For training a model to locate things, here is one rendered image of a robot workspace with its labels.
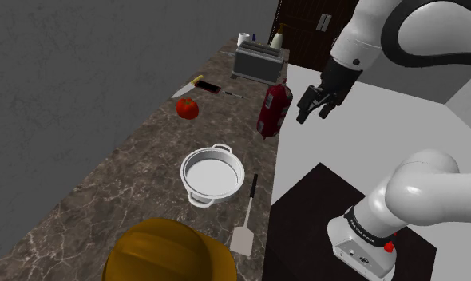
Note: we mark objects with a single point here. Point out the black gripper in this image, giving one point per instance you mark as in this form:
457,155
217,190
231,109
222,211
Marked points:
336,79

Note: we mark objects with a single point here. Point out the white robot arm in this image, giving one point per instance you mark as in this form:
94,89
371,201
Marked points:
414,186

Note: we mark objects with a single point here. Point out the red fire extinguisher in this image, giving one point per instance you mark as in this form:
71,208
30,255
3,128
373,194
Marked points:
274,109

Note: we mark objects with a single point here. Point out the dark wooden door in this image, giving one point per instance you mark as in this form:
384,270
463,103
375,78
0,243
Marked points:
305,35

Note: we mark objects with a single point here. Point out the grey toaster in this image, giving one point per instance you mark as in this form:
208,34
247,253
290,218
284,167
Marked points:
257,62

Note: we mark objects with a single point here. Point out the white soap dispenser bottle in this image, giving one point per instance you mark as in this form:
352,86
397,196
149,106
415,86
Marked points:
276,38

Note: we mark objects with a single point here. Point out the thin black pen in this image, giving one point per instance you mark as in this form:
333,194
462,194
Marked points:
234,94

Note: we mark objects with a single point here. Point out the white mug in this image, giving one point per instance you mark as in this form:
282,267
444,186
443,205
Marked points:
243,38

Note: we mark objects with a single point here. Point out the red-edged black phone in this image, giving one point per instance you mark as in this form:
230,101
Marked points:
207,86

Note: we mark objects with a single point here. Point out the dark robot stand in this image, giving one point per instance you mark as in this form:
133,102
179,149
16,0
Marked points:
309,229

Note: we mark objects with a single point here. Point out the red tomato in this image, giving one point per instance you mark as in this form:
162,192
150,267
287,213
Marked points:
187,108

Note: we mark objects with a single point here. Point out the yellow-brown hard hat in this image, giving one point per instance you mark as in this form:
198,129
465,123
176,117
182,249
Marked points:
169,253

